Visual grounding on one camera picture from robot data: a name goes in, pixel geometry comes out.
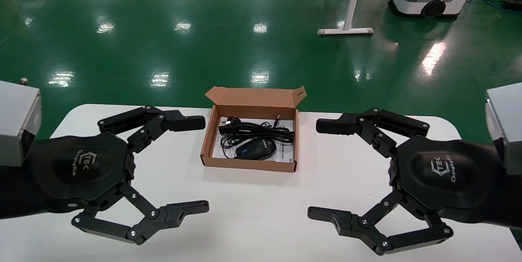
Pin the white printed instruction sheet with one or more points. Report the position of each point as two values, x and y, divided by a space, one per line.
285 154

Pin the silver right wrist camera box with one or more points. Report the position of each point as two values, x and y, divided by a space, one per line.
507 123

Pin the brown open cardboard box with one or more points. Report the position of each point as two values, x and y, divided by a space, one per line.
248 101

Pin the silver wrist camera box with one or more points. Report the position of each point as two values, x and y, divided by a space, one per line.
16 123
507 123

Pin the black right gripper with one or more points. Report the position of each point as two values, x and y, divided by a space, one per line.
444 176

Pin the black floor power adapter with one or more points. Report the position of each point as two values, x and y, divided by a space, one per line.
512 4

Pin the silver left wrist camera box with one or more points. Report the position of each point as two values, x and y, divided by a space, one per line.
16 123

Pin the white T-shaped table leg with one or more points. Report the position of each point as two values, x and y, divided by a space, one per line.
350 9

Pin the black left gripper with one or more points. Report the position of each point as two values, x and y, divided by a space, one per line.
77 168

